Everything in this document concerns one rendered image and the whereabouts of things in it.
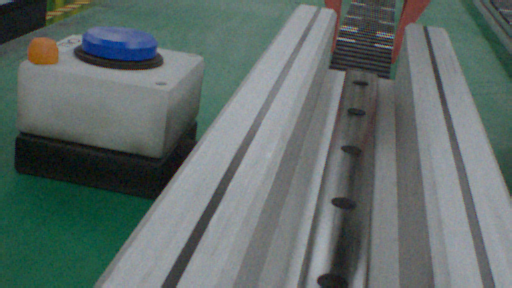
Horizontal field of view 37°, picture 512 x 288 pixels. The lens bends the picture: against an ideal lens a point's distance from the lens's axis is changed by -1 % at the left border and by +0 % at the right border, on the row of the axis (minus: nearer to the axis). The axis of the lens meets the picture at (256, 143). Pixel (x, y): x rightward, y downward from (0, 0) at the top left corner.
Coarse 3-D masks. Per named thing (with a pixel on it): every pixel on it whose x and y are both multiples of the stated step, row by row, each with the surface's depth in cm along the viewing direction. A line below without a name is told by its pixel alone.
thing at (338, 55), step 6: (336, 54) 67; (342, 54) 67; (348, 54) 66; (354, 54) 67; (360, 54) 67; (342, 60) 66; (348, 60) 66; (354, 60) 66; (360, 60) 66; (366, 60) 66; (372, 60) 66; (378, 60) 66; (384, 60) 66; (390, 60) 66; (378, 66) 65; (384, 66) 65; (390, 66) 65
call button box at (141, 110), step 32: (32, 64) 39; (64, 64) 39; (96, 64) 40; (128, 64) 40; (160, 64) 41; (192, 64) 43; (32, 96) 39; (64, 96) 39; (96, 96) 38; (128, 96) 38; (160, 96) 38; (192, 96) 43; (32, 128) 40; (64, 128) 39; (96, 128) 39; (128, 128) 39; (160, 128) 38; (192, 128) 45; (32, 160) 40; (64, 160) 40; (96, 160) 40; (128, 160) 39; (160, 160) 39; (128, 192) 40; (160, 192) 40
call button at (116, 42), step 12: (84, 36) 41; (96, 36) 40; (108, 36) 40; (120, 36) 41; (132, 36) 41; (144, 36) 42; (84, 48) 40; (96, 48) 40; (108, 48) 40; (120, 48) 40; (132, 48) 40; (144, 48) 40; (156, 48) 41
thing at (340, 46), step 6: (336, 42) 68; (342, 42) 69; (336, 48) 67; (342, 48) 67; (348, 48) 68; (354, 48) 68; (360, 48) 68; (366, 48) 68; (372, 48) 68; (378, 48) 68; (366, 54) 67; (372, 54) 67; (378, 54) 67; (384, 54) 67; (390, 54) 68
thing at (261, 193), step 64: (256, 64) 35; (320, 64) 40; (448, 64) 40; (256, 128) 26; (320, 128) 40; (384, 128) 42; (448, 128) 30; (192, 192) 21; (256, 192) 21; (320, 192) 29; (384, 192) 33; (448, 192) 23; (128, 256) 17; (192, 256) 17; (256, 256) 22; (320, 256) 24; (384, 256) 28; (448, 256) 19
